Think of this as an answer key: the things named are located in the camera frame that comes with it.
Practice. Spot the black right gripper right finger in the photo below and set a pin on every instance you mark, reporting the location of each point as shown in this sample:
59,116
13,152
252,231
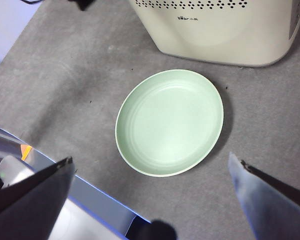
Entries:
272,210

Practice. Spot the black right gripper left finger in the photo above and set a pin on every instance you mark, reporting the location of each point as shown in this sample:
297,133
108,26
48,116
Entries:
27,207

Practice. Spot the pale green round plate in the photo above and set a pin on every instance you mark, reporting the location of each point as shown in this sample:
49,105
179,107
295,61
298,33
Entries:
170,125

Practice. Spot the cream toaster with dotted vents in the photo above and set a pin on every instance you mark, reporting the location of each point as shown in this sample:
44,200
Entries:
220,35

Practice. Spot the white device with green light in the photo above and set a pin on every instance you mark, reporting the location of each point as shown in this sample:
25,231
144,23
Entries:
13,170

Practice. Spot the small orange tag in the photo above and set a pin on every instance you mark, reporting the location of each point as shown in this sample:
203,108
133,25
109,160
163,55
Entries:
26,152

